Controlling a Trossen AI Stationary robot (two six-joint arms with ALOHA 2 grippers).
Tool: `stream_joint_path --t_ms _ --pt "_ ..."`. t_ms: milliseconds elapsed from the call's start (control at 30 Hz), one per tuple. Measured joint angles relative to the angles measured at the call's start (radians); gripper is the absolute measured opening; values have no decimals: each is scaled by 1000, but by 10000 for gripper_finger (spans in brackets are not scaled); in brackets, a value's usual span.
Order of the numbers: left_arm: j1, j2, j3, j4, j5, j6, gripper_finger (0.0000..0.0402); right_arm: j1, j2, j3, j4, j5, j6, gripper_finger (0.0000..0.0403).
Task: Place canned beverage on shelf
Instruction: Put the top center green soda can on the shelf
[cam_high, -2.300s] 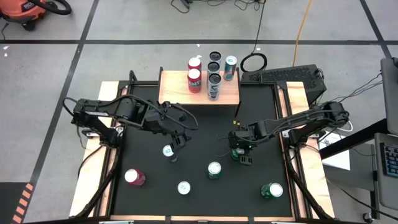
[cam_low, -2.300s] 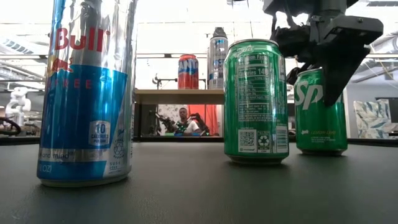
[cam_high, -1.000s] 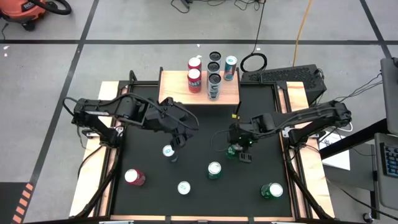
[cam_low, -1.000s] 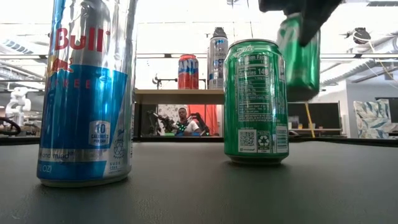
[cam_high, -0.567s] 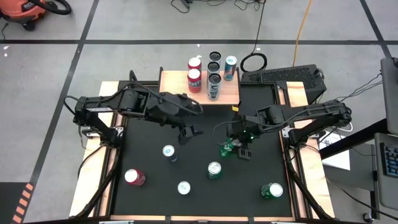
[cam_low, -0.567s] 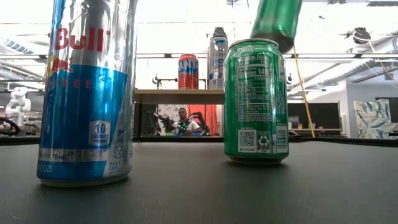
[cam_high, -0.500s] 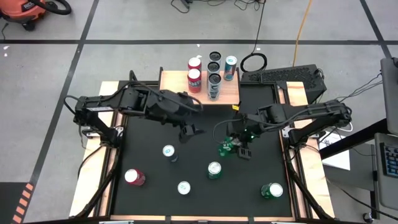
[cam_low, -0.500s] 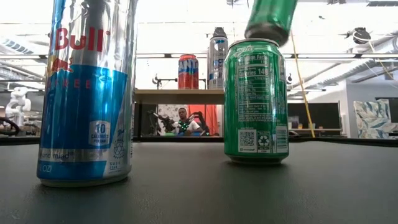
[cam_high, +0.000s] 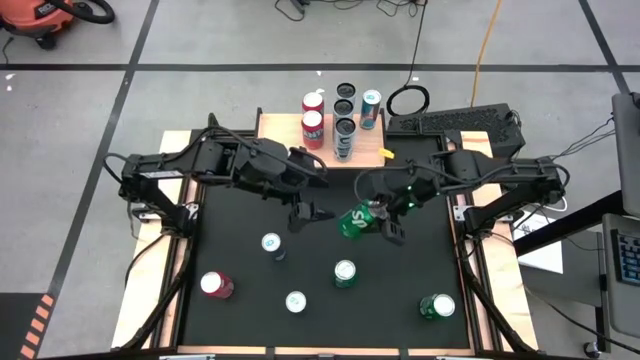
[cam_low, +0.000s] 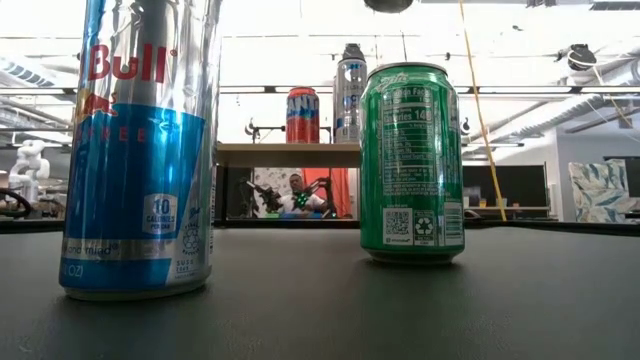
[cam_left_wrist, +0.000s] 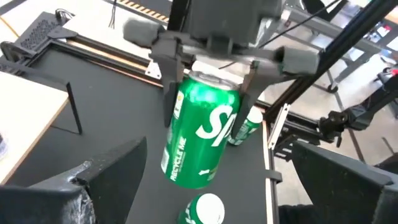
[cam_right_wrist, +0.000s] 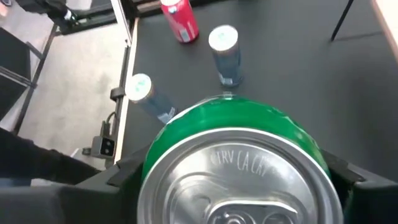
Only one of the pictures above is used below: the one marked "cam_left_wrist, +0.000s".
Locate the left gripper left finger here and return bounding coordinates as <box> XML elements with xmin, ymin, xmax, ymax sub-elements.
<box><xmin>74</xmin><ymin>136</ymin><xmax>147</xmax><ymax>224</ymax></box>

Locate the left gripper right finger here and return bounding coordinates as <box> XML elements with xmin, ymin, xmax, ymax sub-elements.
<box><xmin>291</xmin><ymin>141</ymin><xmax>394</xmax><ymax>224</ymax></box>

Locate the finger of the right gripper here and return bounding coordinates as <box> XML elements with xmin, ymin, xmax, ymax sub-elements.
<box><xmin>150</xmin><ymin>32</ymin><xmax>187</xmax><ymax>129</ymax></box>
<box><xmin>231</xmin><ymin>58</ymin><xmax>282</xmax><ymax>138</ymax></box>

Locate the green Sprite can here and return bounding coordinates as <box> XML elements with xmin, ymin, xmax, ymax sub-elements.
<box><xmin>228</xmin><ymin>105</ymin><xmax>264</xmax><ymax>146</ymax></box>
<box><xmin>177</xmin><ymin>192</ymin><xmax>226</xmax><ymax>224</ymax></box>
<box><xmin>160</xmin><ymin>70</ymin><xmax>242</xmax><ymax>190</ymax></box>

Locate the black perforated case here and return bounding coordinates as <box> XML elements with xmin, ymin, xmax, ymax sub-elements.
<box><xmin>14</xmin><ymin>12</ymin><xmax>78</xmax><ymax>52</ymax></box>

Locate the silver mounting bracket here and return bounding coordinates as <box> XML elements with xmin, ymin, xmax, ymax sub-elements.
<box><xmin>145</xmin><ymin>60</ymin><xmax>163</xmax><ymax>80</ymax></box>

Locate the silver strut bracket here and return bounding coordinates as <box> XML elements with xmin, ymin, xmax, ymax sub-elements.
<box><xmin>267</xmin><ymin>103</ymin><xmax>292</xmax><ymax>150</ymax></box>

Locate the black hanging cable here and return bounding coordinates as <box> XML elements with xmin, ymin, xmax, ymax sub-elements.
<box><xmin>108</xmin><ymin>0</ymin><xmax>118</xmax><ymax>29</ymax></box>

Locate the yellow hanging cable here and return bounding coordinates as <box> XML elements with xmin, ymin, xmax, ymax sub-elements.
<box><xmin>0</xmin><ymin>15</ymin><xmax>20</xmax><ymax>39</ymax></box>

